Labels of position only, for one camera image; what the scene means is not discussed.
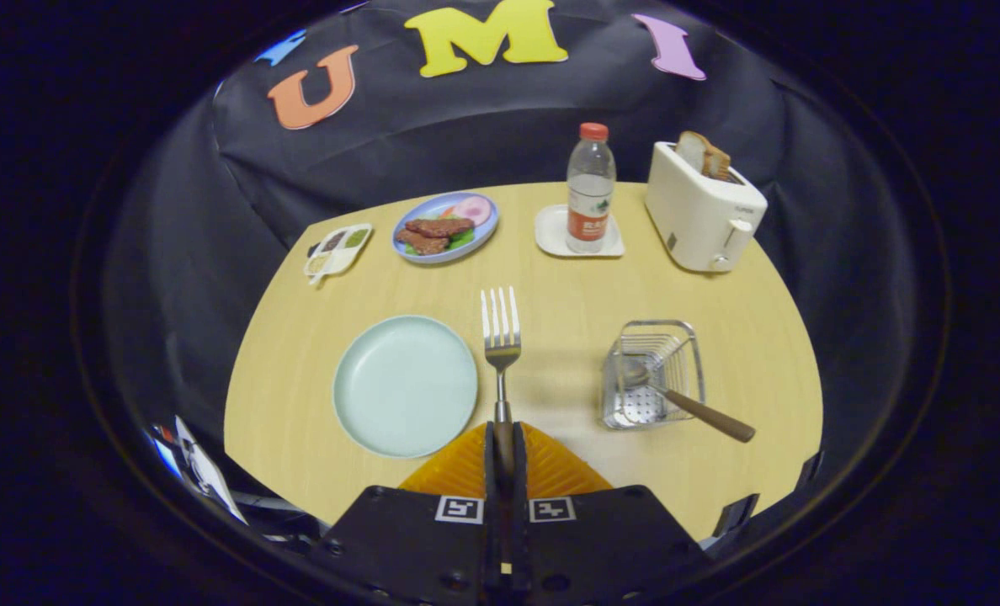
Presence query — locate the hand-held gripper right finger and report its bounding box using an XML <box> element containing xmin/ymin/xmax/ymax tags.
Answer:
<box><xmin>513</xmin><ymin>421</ymin><xmax>711</xmax><ymax>606</ymax></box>

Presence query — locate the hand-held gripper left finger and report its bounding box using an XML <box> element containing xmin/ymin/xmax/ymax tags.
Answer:
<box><xmin>306</xmin><ymin>421</ymin><xmax>501</xmax><ymax>606</ymax></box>

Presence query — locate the metal fork with brown handle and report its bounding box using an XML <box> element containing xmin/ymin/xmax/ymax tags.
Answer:
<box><xmin>480</xmin><ymin>286</ymin><xmax>523</xmax><ymax>506</ymax></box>

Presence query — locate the metal spoon with brown handle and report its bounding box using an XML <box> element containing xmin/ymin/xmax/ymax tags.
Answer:
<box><xmin>620</xmin><ymin>360</ymin><xmax>757</xmax><ymax>444</ymax></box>

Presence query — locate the pale green plate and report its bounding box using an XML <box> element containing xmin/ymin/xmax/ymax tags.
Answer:
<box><xmin>332</xmin><ymin>315</ymin><xmax>480</xmax><ymax>460</ymax></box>

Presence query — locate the brown meat piece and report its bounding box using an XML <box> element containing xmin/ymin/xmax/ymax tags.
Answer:
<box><xmin>395</xmin><ymin>229</ymin><xmax>451</xmax><ymax>256</ymax></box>
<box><xmin>405</xmin><ymin>217</ymin><xmax>476</xmax><ymax>239</ymax></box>

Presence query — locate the white square coaster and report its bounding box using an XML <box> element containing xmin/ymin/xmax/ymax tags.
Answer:
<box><xmin>535</xmin><ymin>204</ymin><xmax>626</xmax><ymax>258</ymax></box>

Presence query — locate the white divided condiment dish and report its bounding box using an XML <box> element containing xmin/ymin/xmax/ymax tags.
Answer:
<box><xmin>302</xmin><ymin>222</ymin><xmax>374</xmax><ymax>285</ymax></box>

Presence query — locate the pink ham slice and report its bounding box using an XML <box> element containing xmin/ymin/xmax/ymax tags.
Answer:
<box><xmin>452</xmin><ymin>196</ymin><xmax>494</xmax><ymax>227</ymax></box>

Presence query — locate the blue plate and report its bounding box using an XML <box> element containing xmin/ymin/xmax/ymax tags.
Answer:
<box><xmin>391</xmin><ymin>191</ymin><xmax>500</xmax><ymax>265</ymax></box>

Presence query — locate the clear water bottle red cap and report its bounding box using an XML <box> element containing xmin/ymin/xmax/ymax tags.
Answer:
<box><xmin>566</xmin><ymin>122</ymin><xmax>617</xmax><ymax>254</ymax></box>

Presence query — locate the white toaster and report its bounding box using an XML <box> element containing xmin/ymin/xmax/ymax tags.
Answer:
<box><xmin>644</xmin><ymin>141</ymin><xmax>769</xmax><ymax>274</ymax></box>

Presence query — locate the metal wire basket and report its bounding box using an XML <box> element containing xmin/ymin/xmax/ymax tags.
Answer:
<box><xmin>601</xmin><ymin>319</ymin><xmax>706</xmax><ymax>431</ymax></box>

